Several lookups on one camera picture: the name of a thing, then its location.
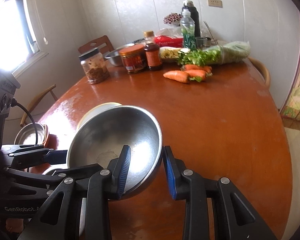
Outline round metal pan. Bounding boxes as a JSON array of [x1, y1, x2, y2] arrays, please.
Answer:
[[14, 123, 44, 145]]

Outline small stainless steel bowl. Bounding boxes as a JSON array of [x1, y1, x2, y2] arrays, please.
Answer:
[[66, 105, 163, 199]]

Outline yellow handled enamel bowl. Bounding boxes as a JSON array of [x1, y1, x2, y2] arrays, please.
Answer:
[[76, 102, 121, 130]]

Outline person's left hand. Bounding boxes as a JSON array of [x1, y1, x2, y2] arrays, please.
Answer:
[[0, 218, 25, 233]]

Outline red plate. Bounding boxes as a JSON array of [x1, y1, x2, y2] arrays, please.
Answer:
[[43, 124, 50, 147]]

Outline light curved wooden armchair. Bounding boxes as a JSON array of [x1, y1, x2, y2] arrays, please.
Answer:
[[20, 84, 58, 128]]

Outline clear jar black lid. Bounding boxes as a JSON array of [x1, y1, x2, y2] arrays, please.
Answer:
[[79, 48, 109, 85]]

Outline background stainless steel bowl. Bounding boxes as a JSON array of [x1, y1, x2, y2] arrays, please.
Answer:
[[104, 49, 123, 67]]

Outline red-brown slatted wooden chair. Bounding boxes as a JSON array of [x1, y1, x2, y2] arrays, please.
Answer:
[[78, 35, 114, 55]]

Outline right side wooden chair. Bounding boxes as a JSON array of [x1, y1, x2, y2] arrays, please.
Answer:
[[248, 57, 271, 89]]

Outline orange-lidded chili jar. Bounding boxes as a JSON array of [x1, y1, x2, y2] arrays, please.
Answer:
[[119, 44, 146, 74]]

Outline back orange carrot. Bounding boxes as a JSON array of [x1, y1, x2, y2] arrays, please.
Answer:
[[185, 69, 207, 82]]

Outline orange carrot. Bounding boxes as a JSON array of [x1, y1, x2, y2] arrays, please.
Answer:
[[163, 70, 190, 83], [185, 69, 207, 82]]

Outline front orange carrot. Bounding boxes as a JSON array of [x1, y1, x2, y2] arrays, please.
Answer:
[[163, 70, 190, 83]]

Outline brown sauce bottle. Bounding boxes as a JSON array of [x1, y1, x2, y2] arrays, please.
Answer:
[[143, 31, 162, 71]]

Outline plate of yellow food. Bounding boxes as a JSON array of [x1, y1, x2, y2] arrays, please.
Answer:
[[159, 47, 190, 62]]

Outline bagged green celery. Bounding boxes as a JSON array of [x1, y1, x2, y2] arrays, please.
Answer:
[[178, 41, 251, 66]]

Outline red snack package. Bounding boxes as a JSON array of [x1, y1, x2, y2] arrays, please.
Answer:
[[154, 35, 183, 48]]

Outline small clear glass cup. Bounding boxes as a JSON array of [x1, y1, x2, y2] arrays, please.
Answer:
[[195, 37, 207, 50]]

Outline dried flower bouquet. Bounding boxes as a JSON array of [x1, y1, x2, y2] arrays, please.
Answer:
[[163, 12, 182, 27]]

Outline clear bottle green contents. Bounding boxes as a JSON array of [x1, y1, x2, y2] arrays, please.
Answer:
[[180, 9, 196, 50]]

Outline black thermos bottle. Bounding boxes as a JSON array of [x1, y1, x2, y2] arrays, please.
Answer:
[[182, 0, 200, 37]]

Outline black cable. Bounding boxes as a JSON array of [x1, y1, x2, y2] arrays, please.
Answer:
[[11, 97, 39, 145]]

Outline wall power socket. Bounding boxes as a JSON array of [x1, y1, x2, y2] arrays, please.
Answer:
[[207, 0, 223, 8]]

